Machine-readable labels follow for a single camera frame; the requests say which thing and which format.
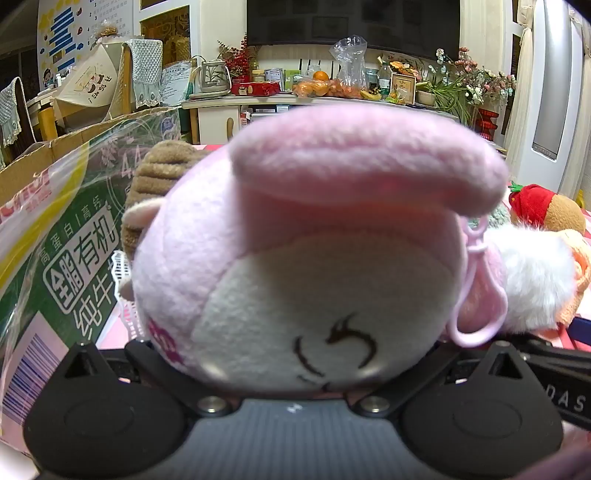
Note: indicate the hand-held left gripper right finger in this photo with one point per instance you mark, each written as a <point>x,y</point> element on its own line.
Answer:
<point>406,387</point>

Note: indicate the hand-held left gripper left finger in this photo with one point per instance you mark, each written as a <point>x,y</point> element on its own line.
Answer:
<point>184,385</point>

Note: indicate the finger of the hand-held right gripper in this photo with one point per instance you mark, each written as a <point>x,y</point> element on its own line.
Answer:
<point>554,351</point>

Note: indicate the teal fluffy plush toy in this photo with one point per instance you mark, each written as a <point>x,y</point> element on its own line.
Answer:
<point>501,216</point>

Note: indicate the pink plush toy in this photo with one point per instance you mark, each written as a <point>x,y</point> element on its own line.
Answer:
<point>277,254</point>

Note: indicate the green printed cardboard box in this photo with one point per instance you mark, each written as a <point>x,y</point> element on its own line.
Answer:
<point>83,258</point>

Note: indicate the brown and cream plush toy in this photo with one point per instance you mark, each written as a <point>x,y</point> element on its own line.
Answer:
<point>161,166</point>

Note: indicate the white fluffy plush toy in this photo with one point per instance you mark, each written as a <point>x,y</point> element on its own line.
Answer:
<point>535,277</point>

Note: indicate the peach plush toy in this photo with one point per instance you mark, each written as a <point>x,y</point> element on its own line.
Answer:
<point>582,272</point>

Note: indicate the white foam mesh sleeve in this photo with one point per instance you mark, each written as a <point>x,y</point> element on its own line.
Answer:
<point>121,267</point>

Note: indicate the strawberry hat plush toy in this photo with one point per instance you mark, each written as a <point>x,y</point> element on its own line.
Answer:
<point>535,203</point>

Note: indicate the clear printed plastic bag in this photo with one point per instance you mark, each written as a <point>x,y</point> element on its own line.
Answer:
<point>27,221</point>

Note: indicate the white standing air conditioner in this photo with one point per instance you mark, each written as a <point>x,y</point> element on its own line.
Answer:
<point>554,92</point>

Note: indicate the white curtain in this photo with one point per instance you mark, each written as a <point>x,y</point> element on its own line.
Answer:
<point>519,92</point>

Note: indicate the cream TV cabinet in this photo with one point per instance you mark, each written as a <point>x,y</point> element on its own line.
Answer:
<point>212,117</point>

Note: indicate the pink artificial flowers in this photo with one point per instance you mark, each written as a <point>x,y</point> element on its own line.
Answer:
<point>489,81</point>

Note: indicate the potted green plant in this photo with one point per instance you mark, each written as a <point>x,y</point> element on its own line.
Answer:
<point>425,98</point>

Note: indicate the bunch of bananas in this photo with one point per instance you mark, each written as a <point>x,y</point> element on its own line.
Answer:
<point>369,95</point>

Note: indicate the wooden dining table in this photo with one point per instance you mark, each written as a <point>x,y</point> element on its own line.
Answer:
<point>46,120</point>

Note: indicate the wooden framed picture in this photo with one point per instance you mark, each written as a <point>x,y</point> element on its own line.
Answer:
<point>402,87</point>

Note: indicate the laminated paper sheet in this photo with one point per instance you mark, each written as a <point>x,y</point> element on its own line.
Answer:
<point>175,83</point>

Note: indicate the red gift box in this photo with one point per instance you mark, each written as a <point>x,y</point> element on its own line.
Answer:
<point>254,88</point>

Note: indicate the glass jar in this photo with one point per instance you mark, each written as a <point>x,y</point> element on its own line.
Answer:
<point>371,77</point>

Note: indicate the green plastic bottle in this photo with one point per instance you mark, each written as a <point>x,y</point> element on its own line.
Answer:
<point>384,76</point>

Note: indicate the pile of oranges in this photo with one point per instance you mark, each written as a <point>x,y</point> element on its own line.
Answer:
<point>318,87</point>

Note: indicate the canvas tote bag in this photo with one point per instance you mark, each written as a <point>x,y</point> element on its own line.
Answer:
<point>87,83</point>

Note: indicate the wooden chair lace cover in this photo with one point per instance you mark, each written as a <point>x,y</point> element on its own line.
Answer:
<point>145,69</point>
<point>11,106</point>

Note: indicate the green packet box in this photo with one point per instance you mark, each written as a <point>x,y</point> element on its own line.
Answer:
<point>292,79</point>

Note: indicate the red berry branches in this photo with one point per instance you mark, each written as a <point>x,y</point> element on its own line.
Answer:
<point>238,62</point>

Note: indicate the black television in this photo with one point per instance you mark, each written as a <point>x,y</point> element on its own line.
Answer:
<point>351,23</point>

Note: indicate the colourful wall poster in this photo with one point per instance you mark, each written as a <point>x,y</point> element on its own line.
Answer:
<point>64,27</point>

